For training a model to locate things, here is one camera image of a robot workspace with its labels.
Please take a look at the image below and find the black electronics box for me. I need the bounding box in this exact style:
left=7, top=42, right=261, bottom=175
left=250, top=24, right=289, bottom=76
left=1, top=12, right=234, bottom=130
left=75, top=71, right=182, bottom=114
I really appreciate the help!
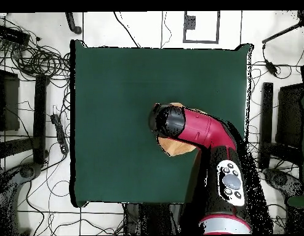
left=0, top=25, right=31, bottom=47

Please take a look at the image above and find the black curved handle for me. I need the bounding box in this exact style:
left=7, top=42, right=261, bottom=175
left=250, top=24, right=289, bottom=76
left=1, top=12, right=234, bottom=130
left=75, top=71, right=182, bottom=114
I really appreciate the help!
left=65, top=11, right=82, bottom=34

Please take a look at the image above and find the long black power strip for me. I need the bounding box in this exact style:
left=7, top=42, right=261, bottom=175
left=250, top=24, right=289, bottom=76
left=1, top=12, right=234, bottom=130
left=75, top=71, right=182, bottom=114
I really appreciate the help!
left=50, top=113, right=70, bottom=155

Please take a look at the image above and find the small grey box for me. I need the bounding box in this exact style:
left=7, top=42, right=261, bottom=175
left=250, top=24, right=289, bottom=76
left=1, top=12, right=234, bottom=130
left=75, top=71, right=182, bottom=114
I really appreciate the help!
left=183, top=15, right=197, bottom=31

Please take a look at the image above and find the dark rectangular panel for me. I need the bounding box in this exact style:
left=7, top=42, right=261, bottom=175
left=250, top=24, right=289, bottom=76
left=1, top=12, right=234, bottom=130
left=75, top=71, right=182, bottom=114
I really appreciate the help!
left=275, top=82, right=304, bottom=148
left=0, top=69, right=20, bottom=132

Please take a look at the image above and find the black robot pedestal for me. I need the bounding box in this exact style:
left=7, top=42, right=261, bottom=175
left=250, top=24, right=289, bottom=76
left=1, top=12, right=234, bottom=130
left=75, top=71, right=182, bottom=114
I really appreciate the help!
left=122, top=202, right=183, bottom=235

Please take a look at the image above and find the black power adapter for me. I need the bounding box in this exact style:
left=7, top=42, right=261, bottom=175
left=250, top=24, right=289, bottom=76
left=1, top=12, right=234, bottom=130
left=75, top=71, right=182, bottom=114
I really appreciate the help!
left=264, top=59, right=279, bottom=77

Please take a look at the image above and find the grey square frame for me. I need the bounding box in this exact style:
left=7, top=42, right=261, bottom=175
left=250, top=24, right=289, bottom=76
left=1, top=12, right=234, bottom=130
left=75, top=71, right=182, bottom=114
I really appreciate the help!
left=182, top=10, right=221, bottom=45

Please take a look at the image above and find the black pole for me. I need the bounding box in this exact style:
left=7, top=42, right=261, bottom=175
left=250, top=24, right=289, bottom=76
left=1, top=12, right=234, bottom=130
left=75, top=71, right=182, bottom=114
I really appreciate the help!
left=262, top=20, right=304, bottom=45

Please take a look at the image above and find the grey caster foot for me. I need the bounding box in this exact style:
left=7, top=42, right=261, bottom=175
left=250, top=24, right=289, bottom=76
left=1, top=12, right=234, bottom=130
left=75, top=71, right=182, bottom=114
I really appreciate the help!
left=263, top=167, right=304, bottom=199
left=0, top=162, right=43, bottom=195

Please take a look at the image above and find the dark green tablecloth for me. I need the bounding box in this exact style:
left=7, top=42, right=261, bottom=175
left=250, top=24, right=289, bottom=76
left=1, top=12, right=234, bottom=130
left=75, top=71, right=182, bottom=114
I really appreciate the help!
left=69, top=39, right=254, bottom=208

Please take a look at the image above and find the tangle of black cables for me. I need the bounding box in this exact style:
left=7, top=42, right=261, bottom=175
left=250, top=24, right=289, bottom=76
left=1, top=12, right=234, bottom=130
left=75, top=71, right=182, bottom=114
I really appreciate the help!
left=0, top=36, right=71, bottom=82

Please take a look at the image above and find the black stand bar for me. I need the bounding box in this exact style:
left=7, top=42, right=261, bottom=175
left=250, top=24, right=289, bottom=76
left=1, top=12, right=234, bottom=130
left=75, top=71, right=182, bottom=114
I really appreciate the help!
left=258, top=82, right=274, bottom=170
left=33, top=74, right=50, bottom=165

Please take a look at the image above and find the yellow terry towel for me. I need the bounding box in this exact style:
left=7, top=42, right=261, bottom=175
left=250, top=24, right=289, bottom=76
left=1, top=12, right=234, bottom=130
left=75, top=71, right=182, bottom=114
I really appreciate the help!
left=155, top=102, right=207, bottom=157

